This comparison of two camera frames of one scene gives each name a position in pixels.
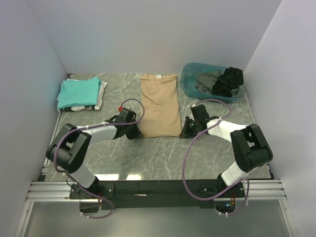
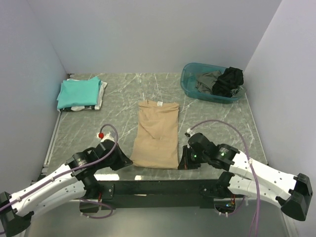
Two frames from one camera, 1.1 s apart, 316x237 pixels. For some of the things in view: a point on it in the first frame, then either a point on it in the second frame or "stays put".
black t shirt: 231,78 stays put
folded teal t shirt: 78,93 stays put
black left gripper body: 133,131 to 116,162
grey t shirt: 205,82 stays put
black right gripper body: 190,129 to 192,159
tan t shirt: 160,115 to 156,145
